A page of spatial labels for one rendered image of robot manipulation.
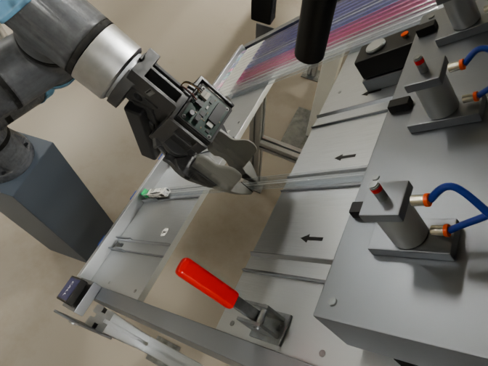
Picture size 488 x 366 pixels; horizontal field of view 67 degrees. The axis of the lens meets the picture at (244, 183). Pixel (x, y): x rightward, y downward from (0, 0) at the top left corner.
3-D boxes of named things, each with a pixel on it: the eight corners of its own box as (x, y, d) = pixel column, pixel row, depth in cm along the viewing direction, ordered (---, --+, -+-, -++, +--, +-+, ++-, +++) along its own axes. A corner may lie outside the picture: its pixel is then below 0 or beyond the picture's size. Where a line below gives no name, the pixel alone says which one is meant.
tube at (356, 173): (146, 198, 73) (141, 194, 73) (149, 192, 74) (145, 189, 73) (393, 179, 36) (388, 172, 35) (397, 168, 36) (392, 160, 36)
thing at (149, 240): (99, 289, 67) (85, 280, 65) (253, 58, 97) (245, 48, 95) (149, 308, 53) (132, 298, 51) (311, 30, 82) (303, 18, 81)
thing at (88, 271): (108, 295, 69) (76, 276, 66) (255, 67, 99) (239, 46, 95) (111, 296, 68) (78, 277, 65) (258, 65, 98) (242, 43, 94)
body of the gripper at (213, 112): (210, 155, 41) (117, 80, 37) (180, 171, 48) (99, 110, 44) (240, 107, 44) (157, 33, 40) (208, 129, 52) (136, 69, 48)
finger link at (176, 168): (209, 194, 47) (155, 147, 44) (204, 196, 48) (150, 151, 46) (227, 167, 49) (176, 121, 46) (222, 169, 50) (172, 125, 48)
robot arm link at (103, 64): (67, 86, 43) (109, 43, 47) (101, 112, 44) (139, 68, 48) (77, 55, 37) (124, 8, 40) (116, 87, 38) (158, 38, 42)
